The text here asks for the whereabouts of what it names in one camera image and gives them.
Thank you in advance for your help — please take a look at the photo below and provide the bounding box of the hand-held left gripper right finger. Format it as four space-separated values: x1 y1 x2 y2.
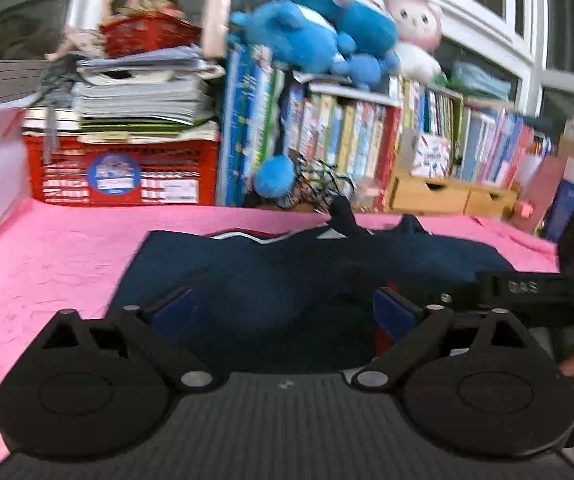
352 287 532 393

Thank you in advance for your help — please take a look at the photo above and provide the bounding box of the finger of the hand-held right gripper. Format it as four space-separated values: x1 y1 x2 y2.
440 270 564 313

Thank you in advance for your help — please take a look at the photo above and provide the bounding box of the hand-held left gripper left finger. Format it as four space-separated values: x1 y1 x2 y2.
42 287 218 393

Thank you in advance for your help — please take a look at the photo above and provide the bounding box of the navy blue garment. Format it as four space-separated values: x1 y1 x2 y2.
109 195 518 361

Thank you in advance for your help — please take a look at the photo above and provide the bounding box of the pink paper bag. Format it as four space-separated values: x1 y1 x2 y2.
511 155 569 234

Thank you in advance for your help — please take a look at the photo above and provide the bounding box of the pink blanket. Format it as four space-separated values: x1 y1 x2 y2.
0 197 574 476

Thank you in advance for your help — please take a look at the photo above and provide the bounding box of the wooden drawer box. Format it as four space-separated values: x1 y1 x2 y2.
384 170 520 219

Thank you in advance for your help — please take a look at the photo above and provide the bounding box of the red plastic crate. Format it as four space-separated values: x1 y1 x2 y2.
22 135 218 206

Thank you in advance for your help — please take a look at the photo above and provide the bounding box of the blue plush ball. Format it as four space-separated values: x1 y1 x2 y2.
254 155 296 199

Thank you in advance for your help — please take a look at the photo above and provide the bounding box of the row of children's books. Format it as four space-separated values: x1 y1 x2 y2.
217 42 555 208

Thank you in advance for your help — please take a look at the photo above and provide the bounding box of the teal plastic bag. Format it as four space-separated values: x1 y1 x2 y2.
451 60 514 102

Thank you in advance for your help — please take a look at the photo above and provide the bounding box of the stack of magazines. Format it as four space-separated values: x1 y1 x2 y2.
22 45 223 143

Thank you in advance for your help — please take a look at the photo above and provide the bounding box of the red basket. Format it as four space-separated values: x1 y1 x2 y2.
99 12 203 58

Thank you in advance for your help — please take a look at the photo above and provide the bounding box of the pink white bunny plush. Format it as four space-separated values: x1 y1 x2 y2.
384 0 446 84

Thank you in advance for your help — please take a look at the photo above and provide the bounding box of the small doll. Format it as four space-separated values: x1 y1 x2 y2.
109 0 184 21

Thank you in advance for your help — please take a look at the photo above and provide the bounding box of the tangle of black cables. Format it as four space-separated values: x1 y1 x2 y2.
277 157 359 212

